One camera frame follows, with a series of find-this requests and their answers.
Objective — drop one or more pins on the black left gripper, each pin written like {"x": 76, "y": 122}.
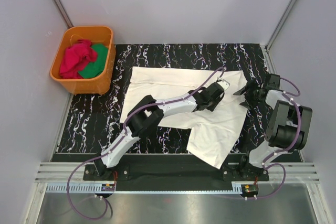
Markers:
{"x": 210, "y": 108}

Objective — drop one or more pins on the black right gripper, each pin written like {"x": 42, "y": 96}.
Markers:
{"x": 253, "y": 85}

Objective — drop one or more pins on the white Coca-Cola t-shirt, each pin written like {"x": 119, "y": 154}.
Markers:
{"x": 213, "y": 134}

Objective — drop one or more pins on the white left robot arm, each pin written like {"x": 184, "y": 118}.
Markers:
{"x": 144, "y": 118}

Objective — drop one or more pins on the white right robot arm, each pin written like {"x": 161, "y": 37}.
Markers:
{"x": 288, "y": 127}

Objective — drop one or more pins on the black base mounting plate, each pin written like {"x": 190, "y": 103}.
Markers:
{"x": 234, "y": 168}

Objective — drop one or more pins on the right electronics board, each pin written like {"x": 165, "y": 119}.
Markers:
{"x": 250, "y": 190}

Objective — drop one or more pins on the electronics board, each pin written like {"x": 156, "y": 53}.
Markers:
{"x": 250, "y": 190}
{"x": 108, "y": 187}

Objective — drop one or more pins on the green t-shirt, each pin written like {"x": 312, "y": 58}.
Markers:
{"x": 93, "y": 69}

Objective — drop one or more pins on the black marbled table mat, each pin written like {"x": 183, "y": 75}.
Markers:
{"x": 93, "y": 120}

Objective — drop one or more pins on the orange plastic basket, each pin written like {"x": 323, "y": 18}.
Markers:
{"x": 97, "y": 35}

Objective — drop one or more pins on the left electronics board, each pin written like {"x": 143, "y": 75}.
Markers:
{"x": 108, "y": 187}

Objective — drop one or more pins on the red t-shirt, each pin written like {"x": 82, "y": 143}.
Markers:
{"x": 76, "y": 58}

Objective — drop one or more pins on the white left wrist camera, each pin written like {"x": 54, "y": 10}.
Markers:
{"x": 223, "y": 83}

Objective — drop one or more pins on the white slotted cable duct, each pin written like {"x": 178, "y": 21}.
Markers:
{"x": 121, "y": 188}

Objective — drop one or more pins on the aluminium frame rail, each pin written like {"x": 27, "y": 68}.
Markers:
{"x": 61, "y": 172}

